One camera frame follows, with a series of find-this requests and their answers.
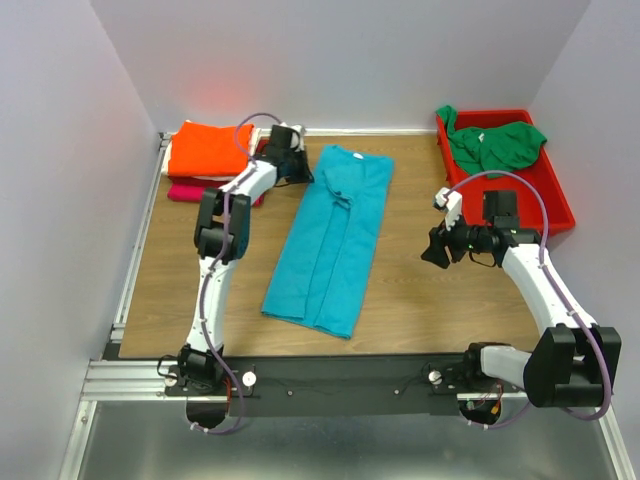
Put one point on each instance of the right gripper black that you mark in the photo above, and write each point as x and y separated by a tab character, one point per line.
439	237

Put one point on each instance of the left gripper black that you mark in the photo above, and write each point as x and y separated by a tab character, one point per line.
306	175

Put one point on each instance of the teal blue t shirt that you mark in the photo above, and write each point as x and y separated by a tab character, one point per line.
322	274

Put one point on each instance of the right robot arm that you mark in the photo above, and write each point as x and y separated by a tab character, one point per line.
573	365

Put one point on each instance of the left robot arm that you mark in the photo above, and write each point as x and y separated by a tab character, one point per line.
221	239

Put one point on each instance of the folded dark red t shirt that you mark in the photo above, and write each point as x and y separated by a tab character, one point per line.
260	145

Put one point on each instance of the folded white t shirt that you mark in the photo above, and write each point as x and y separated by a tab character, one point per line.
210	177

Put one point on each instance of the green t shirt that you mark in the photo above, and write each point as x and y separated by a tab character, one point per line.
483	140

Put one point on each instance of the folded orange t shirt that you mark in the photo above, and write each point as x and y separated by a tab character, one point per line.
205	150

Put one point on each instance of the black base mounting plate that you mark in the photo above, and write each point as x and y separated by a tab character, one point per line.
278	404

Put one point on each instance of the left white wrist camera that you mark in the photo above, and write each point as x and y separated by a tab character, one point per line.
298	132

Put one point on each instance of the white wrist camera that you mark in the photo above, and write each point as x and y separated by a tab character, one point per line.
298	132
450	202

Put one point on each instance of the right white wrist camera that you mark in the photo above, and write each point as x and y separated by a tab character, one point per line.
450	202

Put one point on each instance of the aluminium frame rail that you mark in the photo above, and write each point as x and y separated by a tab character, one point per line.
125	382

